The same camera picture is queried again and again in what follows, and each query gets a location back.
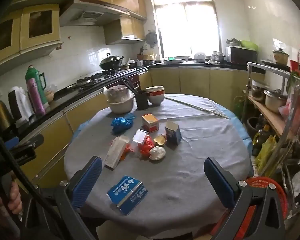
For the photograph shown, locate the clear plastic packet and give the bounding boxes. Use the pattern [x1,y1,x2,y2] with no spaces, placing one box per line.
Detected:
[130,129,149,153]

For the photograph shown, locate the green bottle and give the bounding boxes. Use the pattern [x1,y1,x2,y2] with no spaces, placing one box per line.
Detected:
[234,96,245,120]

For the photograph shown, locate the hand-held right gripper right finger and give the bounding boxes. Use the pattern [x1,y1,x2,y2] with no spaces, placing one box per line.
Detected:
[204,156,287,240]

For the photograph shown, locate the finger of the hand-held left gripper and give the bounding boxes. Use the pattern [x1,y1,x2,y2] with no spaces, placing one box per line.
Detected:
[17,133,45,152]

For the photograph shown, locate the small steel pot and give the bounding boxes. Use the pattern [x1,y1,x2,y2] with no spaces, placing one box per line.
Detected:
[250,85,265,100]

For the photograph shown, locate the dark jar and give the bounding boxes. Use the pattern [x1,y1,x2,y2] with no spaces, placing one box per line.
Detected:
[247,117,260,143]

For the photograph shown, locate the large steel pot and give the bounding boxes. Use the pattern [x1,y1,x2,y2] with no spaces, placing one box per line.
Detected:
[264,89,289,113]

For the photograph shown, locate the round table with grey cloth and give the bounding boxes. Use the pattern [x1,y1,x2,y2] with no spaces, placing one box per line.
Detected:
[64,94,253,238]

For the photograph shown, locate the cream pot with lid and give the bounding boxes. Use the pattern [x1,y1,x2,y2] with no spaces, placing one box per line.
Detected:
[272,48,290,64]

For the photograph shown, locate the dark brass kettle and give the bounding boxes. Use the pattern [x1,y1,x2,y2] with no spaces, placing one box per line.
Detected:
[0,99,14,133]

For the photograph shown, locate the green plastic bag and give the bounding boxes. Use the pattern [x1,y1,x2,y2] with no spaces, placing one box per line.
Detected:
[240,40,258,52]

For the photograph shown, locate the white tissue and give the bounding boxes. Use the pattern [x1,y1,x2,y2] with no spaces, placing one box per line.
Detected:
[149,146,166,162]

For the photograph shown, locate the orange plastic wrapper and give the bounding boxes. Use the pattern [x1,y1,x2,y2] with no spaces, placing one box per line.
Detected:
[119,142,136,161]

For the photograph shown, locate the white bowl with red band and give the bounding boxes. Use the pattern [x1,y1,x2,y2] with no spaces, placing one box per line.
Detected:
[146,91,165,105]

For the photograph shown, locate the blue plastic bag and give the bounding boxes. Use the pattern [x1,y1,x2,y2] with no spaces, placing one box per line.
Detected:
[111,114,136,134]

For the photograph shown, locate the orange white small box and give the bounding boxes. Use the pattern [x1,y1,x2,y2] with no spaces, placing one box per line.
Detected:
[142,114,159,132]

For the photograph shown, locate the blue white milk carton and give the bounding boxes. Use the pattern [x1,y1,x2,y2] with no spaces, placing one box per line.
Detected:
[164,121,182,146]

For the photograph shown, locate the black cable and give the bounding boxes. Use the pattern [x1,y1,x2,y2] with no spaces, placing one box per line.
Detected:
[0,126,57,240]

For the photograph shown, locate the large red plastic bag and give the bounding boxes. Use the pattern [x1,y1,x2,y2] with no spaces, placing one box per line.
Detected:
[279,72,300,135]

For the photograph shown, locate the yellow base cabinets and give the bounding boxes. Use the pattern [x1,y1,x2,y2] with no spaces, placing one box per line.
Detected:
[15,65,250,188]

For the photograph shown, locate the black wok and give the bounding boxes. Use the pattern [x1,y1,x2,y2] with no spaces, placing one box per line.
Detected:
[99,53,125,70]

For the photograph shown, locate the orange peel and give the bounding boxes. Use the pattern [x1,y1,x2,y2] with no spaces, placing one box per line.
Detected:
[154,134,167,147]

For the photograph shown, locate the black white countertop appliance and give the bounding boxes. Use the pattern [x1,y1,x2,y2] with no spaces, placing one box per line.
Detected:
[8,86,33,123]

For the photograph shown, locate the microwave oven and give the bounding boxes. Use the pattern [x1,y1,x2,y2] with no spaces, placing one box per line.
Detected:
[226,45,257,64]

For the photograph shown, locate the black chopsticks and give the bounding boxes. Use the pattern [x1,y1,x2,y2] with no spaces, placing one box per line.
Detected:
[119,76,140,93]

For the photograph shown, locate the black countertop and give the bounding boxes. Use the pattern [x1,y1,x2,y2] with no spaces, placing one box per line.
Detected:
[12,61,250,140]

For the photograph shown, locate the gas stove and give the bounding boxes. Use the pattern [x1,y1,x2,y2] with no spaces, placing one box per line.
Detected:
[65,71,123,90]

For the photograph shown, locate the black chopstick holder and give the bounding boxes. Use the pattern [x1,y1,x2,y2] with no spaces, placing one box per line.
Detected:
[135,90,150,110]

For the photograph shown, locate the steel pot with lid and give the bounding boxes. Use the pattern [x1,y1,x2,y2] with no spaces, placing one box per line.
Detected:
[210,51,226,62]

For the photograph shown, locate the green thermos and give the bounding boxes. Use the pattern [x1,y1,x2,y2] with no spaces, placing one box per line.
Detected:
[25,65,47,103]

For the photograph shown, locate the metal storage rack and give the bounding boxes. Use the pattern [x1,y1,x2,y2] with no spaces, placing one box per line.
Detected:
[246,60,300,230]

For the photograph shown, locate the pink thermos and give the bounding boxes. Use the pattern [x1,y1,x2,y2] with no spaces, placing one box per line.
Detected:
[26,78,46,115]

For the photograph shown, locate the range hood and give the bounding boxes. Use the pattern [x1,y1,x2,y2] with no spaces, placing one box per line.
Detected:
[59,0,129,27]

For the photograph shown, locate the yellow plastic bag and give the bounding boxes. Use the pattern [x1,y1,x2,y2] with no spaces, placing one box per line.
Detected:
[255,135,277,170]

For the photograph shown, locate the long white stick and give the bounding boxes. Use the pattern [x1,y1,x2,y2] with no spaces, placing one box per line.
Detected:
[164,96,231,119]

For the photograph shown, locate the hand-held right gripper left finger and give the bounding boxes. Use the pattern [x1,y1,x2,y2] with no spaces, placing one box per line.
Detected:
[52,156,103,240]

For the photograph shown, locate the red plastic basket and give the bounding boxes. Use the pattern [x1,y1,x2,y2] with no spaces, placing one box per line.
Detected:
[215,176,289,240]

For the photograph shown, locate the small fan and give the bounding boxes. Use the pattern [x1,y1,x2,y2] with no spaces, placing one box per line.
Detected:
[144,29,157,48]

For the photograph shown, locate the window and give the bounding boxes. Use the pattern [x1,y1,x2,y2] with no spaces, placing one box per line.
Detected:
[149,0,222,59]

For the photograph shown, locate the yellow glass-door wall cabinet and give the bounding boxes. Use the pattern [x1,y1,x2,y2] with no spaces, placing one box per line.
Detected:
[0,4,64,68]

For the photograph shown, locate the person's left hand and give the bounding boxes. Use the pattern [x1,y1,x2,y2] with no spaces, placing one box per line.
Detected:
[5,180,23,215]

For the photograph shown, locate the white cardboard box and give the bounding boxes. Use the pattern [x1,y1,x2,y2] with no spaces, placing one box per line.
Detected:
[104,135,130,171]

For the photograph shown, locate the small yellow wall cabinet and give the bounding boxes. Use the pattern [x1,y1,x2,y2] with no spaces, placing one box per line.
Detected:
[104,15,146,45]

